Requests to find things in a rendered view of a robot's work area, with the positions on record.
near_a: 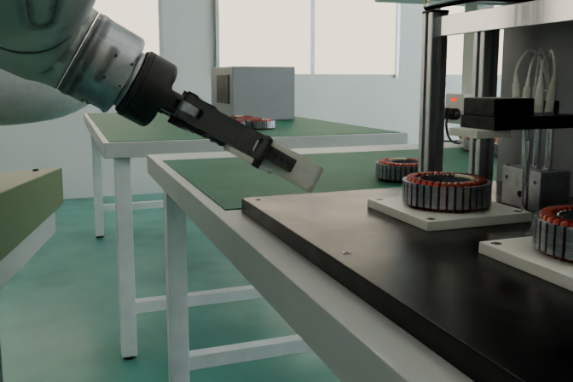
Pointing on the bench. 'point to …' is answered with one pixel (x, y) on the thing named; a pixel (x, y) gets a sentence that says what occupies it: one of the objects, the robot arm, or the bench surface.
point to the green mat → (251, 179)
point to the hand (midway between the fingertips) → (286, 167)
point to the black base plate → (433, 281)
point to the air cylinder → (542, 193)
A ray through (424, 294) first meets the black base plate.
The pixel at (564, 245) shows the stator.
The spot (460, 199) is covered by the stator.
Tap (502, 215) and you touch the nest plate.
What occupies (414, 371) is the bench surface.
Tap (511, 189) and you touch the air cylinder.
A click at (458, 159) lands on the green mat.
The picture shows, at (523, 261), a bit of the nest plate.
